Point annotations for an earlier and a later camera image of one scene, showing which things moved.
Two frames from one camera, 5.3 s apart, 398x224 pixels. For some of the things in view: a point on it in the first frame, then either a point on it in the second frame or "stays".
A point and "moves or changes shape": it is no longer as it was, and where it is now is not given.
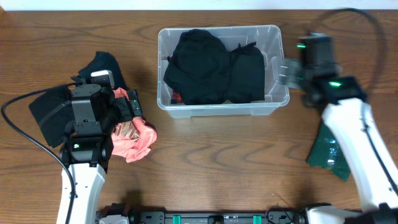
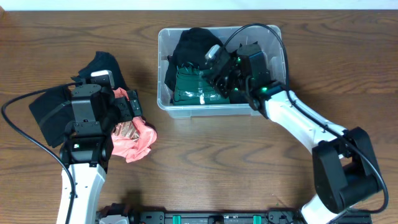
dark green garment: (327, 152) moves or changes shape
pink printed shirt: (131, 139) stays
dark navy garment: (102, 61) stays
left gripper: (130, 107) stays
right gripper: (296, 74) -> (219, 79)
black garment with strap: (53, 112) stays
